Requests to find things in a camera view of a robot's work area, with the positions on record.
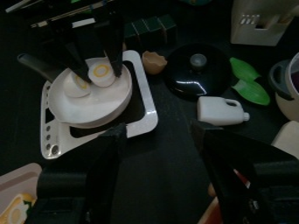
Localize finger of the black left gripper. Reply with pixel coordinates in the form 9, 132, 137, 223
48, 25, 93, 84
92, 16, 126, 79

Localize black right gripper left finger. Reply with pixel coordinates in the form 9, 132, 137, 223
24, 122, 128, 224

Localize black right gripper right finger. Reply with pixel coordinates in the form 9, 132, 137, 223
190, 120, 299, 224

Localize white toy egg half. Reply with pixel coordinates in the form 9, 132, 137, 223
86, 61, 117, 88
61, 71, 93, 99

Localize toy fried egg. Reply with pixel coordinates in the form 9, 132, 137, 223
0, 192, 37, 224

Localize dark green toy block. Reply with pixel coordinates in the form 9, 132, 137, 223
122, 13, 180, 46

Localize pink plastic tray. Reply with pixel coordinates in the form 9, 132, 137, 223
0, 162, 42, 224

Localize black pot lid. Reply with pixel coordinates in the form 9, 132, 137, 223
162, 43, 233, 102

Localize white toy milk jug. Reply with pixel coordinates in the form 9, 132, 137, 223
196, 95, 250, 127

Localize white rectangular tray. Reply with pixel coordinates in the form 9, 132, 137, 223
40, 50, 160, 161

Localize green toy leaves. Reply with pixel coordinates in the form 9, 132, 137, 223
228, 56, 270, 107

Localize white toy knife block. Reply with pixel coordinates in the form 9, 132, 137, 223
229, 0, 299, 47

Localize white toy pan black handle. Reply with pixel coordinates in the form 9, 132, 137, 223
16, 52, 133, 130

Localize cream toy pot grey handles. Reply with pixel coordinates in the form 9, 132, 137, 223
266, 52, 299, 122

